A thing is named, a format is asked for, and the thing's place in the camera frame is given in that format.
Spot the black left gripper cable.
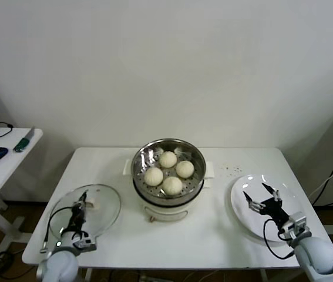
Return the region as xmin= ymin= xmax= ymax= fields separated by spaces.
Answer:
xmin=39 ymin=205 xmax=75 ymax=254

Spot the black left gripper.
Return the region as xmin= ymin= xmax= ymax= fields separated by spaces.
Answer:
xmin=68 ymin=190 xmax=89 ymax=233

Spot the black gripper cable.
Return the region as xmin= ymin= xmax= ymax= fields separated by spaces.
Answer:
xmin=263 ymin=219 xmax=296 ymax=260
xmin=39 ymin=205 xmax=75 ymax=254

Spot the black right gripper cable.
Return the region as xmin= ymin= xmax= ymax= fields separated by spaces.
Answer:
xmin=263 ymin=219 xmax=296 ymax=260

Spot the black looped desk cable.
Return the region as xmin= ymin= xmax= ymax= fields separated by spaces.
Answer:
xmin=0 ymin=122 xmax=14 ymax=139

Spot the green handled utility knife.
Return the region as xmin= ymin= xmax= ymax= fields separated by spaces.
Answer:
xmin=12 ymin=126 xmax=35 ymax=153

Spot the white steamed baozi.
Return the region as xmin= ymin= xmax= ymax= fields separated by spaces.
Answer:
xmin=175 ymin=160 xmax=196 ymax=179
xmin=159 ymin=150 xmax=178 ymax=169
xmin=144 ymin=167 xmax=164 ymax=187
xmin=162 ymin=176 xmax=183 ymax=197

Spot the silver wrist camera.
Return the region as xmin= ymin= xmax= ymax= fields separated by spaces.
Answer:
xmin=277 ymin=213 xmax=312 ymax=241
xmin=72 ymin=231 xmax=98 ymax=253

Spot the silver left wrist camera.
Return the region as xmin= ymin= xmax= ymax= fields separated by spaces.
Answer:
xmin=72 ymin=231 xmax=98 ymax=253

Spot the white wall cable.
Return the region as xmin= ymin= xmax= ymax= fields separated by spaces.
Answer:
xmin=307 ymin=158 xmax=333 ymax=200

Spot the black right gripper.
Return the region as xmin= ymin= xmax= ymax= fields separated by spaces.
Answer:
xmin=243 ymin=182 xmax=290 ymax=229

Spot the round glass pot lid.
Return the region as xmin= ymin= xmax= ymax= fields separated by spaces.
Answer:
xmin=48 ymin=184 xmax=122 ymax=240

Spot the black floor cable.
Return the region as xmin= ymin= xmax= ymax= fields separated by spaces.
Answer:
xmin=0 ymin=216 xmax=38 ymax=280

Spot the perforated steel steamer basket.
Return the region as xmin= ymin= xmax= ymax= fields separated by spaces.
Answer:
xmin=130 ymin=138 xmax=207 ymax=206

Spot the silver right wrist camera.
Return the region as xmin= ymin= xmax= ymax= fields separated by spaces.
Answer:
xmin=277 ymin=213 xmax=312 ymax=241

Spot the white electric cooking pot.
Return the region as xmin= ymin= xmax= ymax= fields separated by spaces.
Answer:
xmin=123 ymin=158 xmax=216 ymax=224

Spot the large white plate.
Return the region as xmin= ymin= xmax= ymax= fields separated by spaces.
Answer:
xmin=230 ymin=174 xmax=305 ymax=243

